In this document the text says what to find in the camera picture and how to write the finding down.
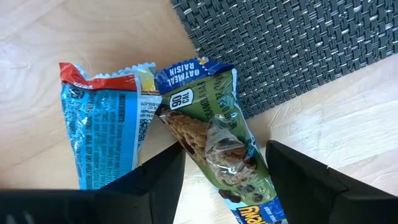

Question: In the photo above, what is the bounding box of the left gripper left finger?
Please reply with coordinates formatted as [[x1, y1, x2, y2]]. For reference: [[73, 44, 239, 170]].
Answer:
[[93, 141, 187, 224]]

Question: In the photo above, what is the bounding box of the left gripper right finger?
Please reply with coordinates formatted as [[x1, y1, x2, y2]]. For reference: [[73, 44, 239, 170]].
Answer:
[[266, 140, 398, 224]]

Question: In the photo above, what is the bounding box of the blue granola bar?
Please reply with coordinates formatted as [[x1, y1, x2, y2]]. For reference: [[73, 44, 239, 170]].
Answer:
[[58, 61, 163, 190]]

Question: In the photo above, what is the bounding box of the green oatmeal raisin granola bar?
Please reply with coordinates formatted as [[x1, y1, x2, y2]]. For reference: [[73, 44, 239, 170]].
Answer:
[[154, 56, 289, 224]]

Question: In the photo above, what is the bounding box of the grey woven placemat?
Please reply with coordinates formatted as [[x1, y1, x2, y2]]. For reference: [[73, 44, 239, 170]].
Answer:
[[170, 0, 398, 121]]

